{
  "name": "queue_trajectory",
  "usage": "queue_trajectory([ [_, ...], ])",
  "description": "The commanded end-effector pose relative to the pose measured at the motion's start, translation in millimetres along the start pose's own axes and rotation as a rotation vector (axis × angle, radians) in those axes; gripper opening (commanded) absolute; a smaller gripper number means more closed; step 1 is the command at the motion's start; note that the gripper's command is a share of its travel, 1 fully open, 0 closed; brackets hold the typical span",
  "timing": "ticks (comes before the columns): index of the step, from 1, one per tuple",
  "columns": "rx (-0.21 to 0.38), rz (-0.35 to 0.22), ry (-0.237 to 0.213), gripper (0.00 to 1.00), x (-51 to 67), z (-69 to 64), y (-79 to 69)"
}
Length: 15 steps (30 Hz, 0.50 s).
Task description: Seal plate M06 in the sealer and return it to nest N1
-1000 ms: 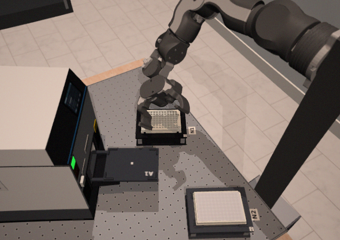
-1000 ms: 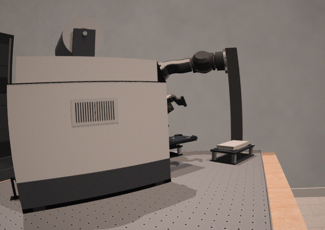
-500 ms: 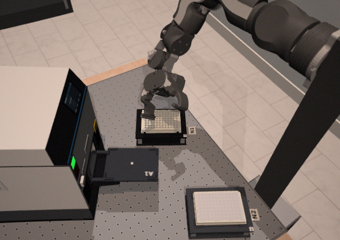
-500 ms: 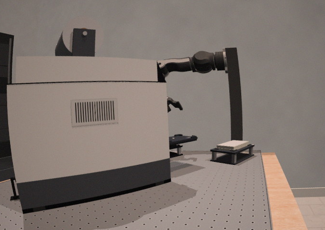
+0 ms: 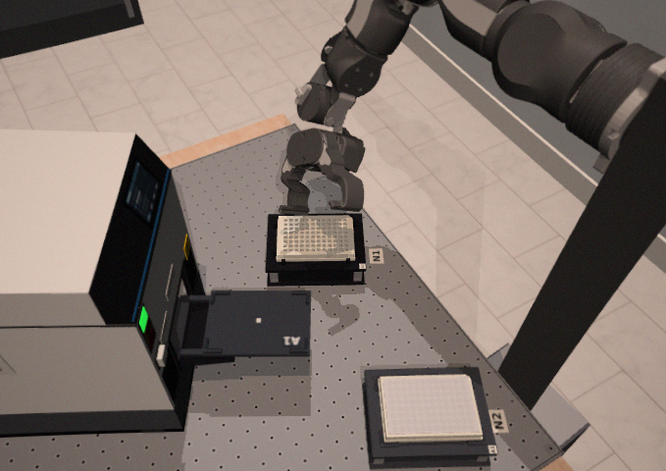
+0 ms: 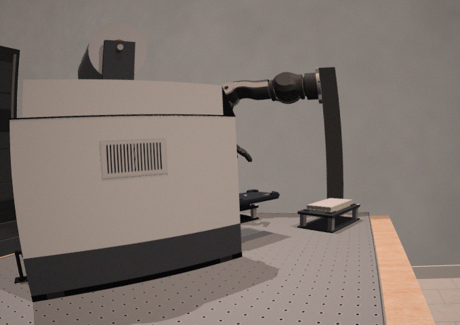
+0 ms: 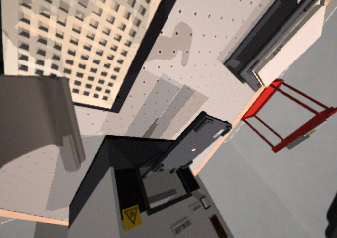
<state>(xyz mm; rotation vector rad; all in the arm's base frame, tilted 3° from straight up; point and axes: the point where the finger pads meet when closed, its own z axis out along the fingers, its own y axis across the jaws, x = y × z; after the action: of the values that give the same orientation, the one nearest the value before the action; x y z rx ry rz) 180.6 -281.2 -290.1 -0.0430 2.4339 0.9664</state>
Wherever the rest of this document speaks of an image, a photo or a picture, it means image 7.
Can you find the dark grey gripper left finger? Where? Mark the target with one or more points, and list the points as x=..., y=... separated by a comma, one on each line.
x=35, y=111

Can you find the grey perforated base plate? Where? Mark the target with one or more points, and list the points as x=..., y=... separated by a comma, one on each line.
x=183, y=75

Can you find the cream well plate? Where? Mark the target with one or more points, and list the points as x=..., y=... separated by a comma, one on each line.
x=298, y=38

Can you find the beige well plate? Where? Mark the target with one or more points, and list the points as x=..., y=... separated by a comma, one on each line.
x=90, y=42

